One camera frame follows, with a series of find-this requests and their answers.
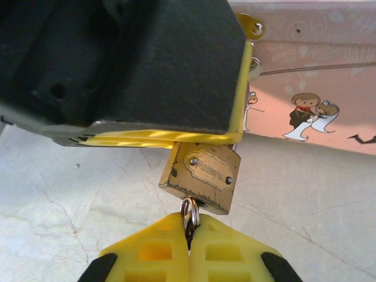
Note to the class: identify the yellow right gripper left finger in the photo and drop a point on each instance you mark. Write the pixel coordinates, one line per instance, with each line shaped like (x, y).
(152, 252)

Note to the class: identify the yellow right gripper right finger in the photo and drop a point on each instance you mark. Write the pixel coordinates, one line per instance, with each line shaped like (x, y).
(232, 252)

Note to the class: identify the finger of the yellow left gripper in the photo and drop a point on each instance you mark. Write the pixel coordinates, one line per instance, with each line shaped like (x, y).
(188, 73)
(123, 143)

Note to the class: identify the brass padlock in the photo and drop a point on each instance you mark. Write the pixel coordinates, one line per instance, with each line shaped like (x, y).
(205, 173)

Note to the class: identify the silver metal fitting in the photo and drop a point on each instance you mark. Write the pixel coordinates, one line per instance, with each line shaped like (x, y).
(255, 68)

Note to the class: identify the yellow tab with rivet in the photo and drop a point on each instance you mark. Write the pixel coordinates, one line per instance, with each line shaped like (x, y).
(252, 26)

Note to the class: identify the pink cartoon wedding box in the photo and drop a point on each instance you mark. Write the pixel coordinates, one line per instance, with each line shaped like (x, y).
(308, 88)

